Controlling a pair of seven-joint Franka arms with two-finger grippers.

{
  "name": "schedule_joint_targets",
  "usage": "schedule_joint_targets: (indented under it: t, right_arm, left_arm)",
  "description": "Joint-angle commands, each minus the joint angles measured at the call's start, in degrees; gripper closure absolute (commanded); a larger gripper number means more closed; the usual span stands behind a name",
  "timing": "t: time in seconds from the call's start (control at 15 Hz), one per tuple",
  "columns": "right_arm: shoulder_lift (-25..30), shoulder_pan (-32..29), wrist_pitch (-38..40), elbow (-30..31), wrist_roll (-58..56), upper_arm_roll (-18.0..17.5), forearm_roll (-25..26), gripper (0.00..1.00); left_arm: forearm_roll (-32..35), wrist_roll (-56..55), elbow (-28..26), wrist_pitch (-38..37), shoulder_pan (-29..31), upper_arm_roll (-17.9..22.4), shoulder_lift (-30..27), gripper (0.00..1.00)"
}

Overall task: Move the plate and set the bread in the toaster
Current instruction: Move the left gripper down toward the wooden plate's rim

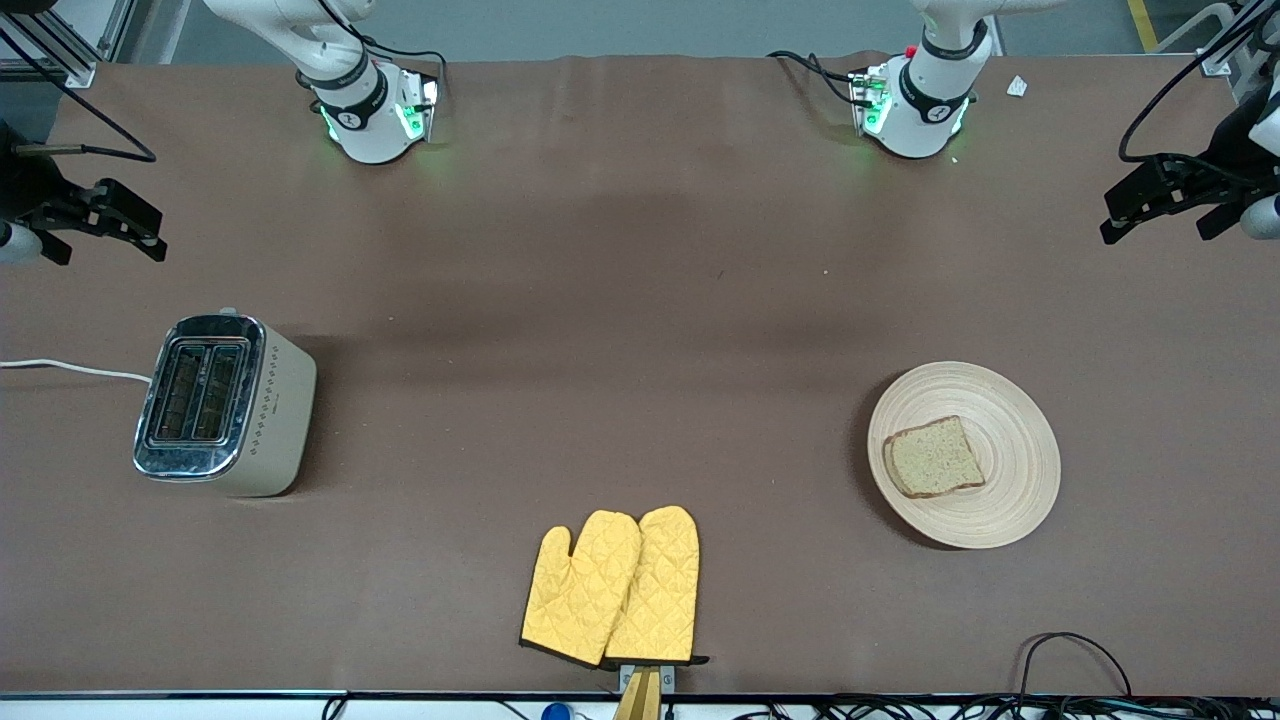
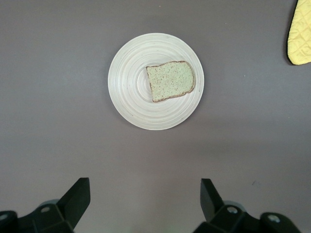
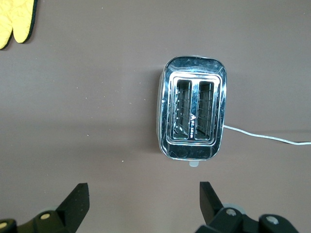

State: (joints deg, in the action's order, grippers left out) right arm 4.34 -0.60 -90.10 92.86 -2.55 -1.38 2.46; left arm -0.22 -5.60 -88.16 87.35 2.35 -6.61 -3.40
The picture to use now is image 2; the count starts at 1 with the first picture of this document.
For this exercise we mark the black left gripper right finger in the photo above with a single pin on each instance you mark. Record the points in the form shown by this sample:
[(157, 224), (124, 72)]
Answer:
[(230, 218)]

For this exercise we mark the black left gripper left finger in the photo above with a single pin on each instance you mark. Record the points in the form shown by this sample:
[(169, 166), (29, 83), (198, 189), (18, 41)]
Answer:
[(48, 218)]

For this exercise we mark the round wooden plate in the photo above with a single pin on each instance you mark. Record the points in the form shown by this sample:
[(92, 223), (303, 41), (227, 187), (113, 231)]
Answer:
[(131, 97)]

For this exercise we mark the bread slice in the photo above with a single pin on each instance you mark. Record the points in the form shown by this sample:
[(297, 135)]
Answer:
[(170, 81)]

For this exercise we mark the large table cover mat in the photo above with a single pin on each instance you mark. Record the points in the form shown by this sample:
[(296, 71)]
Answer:
[(48, 97)]

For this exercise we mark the yellow quilted oven mitt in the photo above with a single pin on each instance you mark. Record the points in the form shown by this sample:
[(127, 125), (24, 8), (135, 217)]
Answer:
[(300, 36)]

